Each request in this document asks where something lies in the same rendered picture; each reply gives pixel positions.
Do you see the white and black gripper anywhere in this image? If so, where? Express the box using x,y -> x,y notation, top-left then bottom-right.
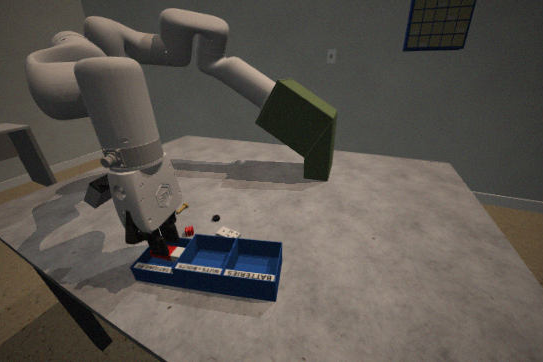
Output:
107,153 -> 183,256

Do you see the blue three-compartment bin tray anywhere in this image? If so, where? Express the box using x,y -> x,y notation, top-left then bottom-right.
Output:
130,234 -> 282,302

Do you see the white domino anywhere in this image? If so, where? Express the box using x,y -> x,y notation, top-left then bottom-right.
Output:
216,226 -> 241,238

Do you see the red die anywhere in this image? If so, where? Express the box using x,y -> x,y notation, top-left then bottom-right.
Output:
185,226 -> 194,237

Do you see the brass bolt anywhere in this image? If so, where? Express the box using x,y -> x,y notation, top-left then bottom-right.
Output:
176,203 -> 189,214

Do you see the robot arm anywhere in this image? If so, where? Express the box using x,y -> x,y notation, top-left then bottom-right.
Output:
25,8 -> 276,169

